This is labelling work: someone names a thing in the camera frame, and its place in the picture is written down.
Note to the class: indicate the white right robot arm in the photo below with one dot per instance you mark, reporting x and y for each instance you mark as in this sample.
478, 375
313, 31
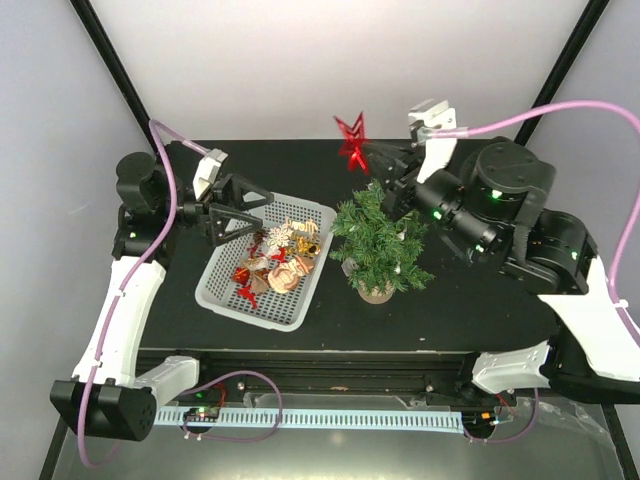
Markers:
491, 204

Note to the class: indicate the gold merry christmas sign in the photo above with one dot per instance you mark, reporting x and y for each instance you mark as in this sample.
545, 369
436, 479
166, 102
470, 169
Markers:
308, 227

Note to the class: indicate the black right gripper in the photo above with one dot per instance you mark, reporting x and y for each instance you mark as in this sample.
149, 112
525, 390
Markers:
403, 163

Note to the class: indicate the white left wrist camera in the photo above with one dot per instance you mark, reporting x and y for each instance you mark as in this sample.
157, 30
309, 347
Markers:
207, 172

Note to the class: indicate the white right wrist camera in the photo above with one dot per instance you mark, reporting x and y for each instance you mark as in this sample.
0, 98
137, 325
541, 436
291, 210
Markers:
426, 120

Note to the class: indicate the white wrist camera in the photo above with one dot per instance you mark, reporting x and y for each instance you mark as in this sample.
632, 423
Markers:
207, 172
426, 120

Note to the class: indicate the red star ornament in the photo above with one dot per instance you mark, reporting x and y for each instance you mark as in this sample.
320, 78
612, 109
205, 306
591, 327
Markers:
354, 137

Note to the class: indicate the gold bell ornament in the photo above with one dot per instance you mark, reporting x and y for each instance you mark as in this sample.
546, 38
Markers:
307, 247

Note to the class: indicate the wooden santa ornament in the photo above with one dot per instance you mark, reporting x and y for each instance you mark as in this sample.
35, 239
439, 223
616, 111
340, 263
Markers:
285, 277

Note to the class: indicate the white slotted cable duct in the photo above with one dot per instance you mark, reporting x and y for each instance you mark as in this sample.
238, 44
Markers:
326, 419

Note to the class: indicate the white string lights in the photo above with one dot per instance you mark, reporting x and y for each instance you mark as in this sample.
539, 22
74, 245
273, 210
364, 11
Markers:
370, 238

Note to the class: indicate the white snowflake ornament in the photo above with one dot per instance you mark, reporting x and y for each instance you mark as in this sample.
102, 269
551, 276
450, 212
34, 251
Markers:
278, 237

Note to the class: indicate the red gift box ornament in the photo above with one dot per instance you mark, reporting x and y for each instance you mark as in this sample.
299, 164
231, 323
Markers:
241, 276

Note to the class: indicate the small green christmas tree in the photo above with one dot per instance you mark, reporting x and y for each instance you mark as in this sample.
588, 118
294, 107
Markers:
375, 286

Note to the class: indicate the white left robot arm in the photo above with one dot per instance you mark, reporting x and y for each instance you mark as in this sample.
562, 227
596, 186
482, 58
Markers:
105, 397

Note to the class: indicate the white perforated plastic basket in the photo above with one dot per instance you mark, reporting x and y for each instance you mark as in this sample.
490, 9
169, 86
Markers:
216, 291

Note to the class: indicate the red reindeer ornament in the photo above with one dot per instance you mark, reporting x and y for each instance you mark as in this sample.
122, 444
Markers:
247, 293

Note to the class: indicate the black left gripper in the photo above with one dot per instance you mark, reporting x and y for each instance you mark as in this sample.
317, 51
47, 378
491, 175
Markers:
211, 211

